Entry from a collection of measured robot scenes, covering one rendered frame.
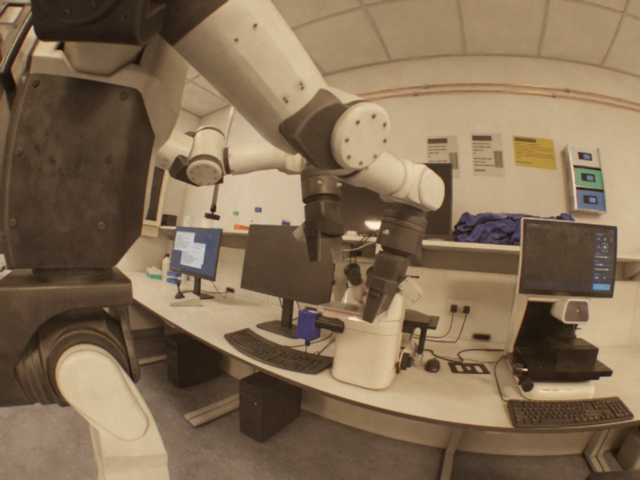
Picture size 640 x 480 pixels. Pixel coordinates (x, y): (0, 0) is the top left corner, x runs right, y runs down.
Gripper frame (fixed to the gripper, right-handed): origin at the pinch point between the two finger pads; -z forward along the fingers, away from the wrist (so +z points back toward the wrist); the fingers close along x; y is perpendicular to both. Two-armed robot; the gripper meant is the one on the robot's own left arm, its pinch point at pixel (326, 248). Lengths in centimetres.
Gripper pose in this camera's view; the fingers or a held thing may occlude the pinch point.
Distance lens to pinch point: 57.1
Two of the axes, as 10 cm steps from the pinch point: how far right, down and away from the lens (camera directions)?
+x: 4.8, 1.0, 8.7
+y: -8.7, 1.5, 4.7
